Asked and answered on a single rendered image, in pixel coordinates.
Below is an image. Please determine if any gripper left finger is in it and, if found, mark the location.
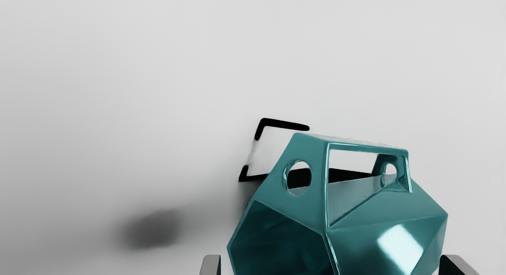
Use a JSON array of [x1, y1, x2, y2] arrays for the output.
[[199, 254, 222, 275]]

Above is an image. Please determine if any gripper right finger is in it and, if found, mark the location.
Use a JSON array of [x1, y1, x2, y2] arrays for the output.
[[438, 254, 480, 275]]

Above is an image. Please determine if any teal faceted mug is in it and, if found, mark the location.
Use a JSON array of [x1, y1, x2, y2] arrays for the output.
[[227, 132, 449, 275]]

